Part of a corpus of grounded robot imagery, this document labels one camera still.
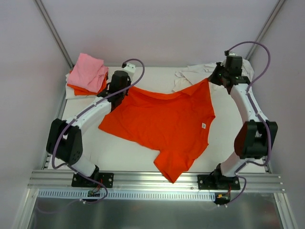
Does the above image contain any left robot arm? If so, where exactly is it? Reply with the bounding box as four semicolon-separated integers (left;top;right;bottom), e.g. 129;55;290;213
46;70;131;187

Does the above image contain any folded orange t shirt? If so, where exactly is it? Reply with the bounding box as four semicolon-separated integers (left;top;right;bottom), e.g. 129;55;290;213
66;69;108;96

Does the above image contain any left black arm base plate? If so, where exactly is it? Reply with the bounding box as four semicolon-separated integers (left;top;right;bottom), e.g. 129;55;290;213
71;172;114;188

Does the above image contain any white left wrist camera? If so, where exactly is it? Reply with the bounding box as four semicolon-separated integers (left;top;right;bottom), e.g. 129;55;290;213
122;62;136;78

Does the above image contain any white slotted cable duct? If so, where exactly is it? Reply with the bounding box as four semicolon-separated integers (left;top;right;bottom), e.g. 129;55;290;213
38;189;215;202

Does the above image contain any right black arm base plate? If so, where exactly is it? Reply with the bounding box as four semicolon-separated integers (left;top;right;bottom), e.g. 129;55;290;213
197;174;240;190

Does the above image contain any folded white t shirt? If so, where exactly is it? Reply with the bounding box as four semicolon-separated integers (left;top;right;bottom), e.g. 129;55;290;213
65;73;97;100

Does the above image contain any aluminium mounting rail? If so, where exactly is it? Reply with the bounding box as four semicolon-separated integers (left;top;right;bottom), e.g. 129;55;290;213
27;170;286;193

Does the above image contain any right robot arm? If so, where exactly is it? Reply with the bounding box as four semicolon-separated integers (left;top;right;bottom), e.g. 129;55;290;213
208;55;278;189

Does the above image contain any folded pink t shirt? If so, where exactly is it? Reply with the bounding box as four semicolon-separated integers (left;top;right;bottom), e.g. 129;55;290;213
69;53;109;80

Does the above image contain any right corner frame post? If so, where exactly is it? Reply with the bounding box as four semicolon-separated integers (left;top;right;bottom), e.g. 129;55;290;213
245;0;286;61

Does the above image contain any orange t shirt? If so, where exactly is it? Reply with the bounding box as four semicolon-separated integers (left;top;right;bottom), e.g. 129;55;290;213
98;79;215;183
66;69;108;96

